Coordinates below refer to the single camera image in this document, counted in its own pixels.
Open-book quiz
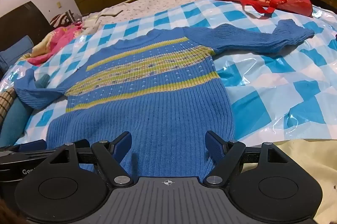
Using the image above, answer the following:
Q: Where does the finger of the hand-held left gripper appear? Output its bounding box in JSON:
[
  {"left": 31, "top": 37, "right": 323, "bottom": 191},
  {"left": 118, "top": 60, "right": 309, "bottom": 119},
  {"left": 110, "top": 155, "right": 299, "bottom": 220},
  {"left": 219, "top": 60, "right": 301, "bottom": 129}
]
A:
[{"left": 14, "top": 139, "right": 47, "bottom": 153}]

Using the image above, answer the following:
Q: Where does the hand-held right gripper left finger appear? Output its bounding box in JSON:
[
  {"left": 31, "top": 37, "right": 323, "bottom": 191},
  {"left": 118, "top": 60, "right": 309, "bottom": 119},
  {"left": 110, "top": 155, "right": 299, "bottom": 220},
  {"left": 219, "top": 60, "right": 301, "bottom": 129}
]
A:
[{"left": 45, "top": 131, "right": 133, "bottom": 187}]

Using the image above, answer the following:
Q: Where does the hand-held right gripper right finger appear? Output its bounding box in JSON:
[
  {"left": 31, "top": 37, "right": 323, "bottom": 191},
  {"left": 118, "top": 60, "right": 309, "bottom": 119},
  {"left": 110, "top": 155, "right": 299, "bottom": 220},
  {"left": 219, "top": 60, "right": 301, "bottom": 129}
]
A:
[{"left": 204, "top": 130, "right": 290, "bottom": 187}]

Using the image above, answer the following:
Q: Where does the blue striped knit sweater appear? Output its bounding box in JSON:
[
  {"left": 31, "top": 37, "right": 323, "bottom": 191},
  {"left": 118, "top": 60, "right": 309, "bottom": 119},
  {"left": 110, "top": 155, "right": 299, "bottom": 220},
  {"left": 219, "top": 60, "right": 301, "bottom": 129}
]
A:
[{"left": 14, "top": 19, "right": 316, "bottom": 180}]

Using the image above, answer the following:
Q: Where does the teal sweater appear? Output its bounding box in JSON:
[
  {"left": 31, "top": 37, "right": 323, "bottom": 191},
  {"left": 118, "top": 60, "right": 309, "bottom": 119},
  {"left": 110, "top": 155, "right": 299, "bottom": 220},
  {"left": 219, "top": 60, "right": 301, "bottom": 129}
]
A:
[{"left": 0, "top": 102, "right": 32, "bottom": 146}]

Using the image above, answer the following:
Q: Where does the brown checked sweater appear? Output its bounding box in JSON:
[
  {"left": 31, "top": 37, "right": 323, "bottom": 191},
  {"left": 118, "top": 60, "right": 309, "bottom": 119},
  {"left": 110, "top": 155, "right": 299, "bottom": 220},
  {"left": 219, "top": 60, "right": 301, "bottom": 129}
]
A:
[{"left": 0, "top": 89, "right": 18, "bottom": 127}]

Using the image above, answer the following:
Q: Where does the blue white checked plastic sheet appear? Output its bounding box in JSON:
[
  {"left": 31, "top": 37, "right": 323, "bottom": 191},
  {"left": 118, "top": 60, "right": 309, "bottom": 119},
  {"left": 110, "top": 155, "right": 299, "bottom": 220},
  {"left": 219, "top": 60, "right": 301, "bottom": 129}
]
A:
[{"left": 0, "top": 0, "right": 337, "bottom": 147}]

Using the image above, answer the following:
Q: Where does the blue pillow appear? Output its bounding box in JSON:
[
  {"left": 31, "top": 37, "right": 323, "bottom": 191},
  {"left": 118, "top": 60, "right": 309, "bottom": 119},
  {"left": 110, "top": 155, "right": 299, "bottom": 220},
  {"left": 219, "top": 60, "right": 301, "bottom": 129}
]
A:
[{"left": 0, "top": 35, "right": 33, "bottom": 72}]

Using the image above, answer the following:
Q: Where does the cream blanket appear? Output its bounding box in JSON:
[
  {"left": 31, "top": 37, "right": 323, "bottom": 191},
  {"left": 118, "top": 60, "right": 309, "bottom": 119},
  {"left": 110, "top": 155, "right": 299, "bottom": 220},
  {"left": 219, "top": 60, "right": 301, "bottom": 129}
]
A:
[{"left": 242, "top": 138, "right": 337, "bottom": 224}]

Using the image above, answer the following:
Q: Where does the pink floral blanket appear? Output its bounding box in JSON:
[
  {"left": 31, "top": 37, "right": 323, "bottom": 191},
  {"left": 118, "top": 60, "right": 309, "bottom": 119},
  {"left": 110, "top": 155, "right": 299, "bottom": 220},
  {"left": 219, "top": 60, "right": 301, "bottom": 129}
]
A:
[{"left": 21, "top": 21, "right": 88, "bottom": 67}]

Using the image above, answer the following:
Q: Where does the dark wooden headboard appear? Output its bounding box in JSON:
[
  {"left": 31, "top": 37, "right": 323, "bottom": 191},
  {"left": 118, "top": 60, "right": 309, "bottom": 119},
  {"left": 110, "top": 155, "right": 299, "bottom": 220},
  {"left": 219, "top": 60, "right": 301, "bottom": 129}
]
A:
[{"left": 0, "top": 1, "right": 55, "bottom": 52}]

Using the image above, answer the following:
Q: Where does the zebra striped cloth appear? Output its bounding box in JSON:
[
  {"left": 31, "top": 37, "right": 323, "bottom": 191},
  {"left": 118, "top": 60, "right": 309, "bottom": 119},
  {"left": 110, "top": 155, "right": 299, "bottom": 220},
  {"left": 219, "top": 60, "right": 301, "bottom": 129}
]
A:
[{"left": 50, "top": 13, "right": 82, "bottom": 29}]

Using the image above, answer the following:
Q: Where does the white floral bedsheet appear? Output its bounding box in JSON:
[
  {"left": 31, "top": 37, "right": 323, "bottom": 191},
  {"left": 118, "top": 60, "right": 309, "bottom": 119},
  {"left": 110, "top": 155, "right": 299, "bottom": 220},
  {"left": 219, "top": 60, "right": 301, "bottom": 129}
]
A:
[{"left": 82, "top": 0, "right": 254, "bottom": 30}]

